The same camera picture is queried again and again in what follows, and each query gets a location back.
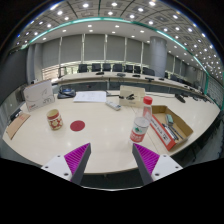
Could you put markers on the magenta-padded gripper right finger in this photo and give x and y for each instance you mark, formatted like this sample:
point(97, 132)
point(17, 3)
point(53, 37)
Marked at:
point(148, 159)

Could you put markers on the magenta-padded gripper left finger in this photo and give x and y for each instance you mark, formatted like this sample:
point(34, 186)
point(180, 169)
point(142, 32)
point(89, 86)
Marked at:
point(76, 158)

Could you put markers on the clear red-capped water bottle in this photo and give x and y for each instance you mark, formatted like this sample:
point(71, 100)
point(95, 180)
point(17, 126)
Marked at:
point(139, 128)

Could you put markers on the red-sided open cardboard box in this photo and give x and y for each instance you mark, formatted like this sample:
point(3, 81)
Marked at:
point(163, 135)

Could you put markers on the flat round red coaster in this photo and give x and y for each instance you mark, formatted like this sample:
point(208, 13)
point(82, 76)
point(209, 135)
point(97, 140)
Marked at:
point(77, 125)

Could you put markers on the red and cream mug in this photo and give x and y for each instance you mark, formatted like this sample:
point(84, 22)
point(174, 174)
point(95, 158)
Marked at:
point(54, 120)

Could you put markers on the white paper sheet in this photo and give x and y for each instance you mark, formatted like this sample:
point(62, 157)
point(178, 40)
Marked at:
point(90, 97)

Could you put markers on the white remote control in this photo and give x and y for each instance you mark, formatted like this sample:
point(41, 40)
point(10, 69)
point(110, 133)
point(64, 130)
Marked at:
point(113, 105)

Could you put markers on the black conference phone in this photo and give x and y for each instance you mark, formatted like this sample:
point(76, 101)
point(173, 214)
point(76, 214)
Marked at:
point(66, 93)

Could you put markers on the small beige open box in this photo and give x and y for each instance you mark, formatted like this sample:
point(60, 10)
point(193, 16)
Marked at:
point(131, 93)

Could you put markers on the white copy paper box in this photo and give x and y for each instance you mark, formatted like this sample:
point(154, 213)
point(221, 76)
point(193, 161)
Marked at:
point(38, 96)

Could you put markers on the black power adapter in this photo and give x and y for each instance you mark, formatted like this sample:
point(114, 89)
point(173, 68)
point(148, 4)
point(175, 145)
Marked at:
point(15, 115)

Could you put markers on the long curved conference desk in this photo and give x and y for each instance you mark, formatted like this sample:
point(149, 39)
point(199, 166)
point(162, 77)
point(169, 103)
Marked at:
point(110, 77)

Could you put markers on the row of black office chairs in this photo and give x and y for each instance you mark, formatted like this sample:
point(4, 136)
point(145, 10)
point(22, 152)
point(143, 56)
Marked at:
point(116, 67)

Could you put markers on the ceiling spot lights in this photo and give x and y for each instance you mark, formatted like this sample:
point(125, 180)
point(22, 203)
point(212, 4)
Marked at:
point(114, 4)

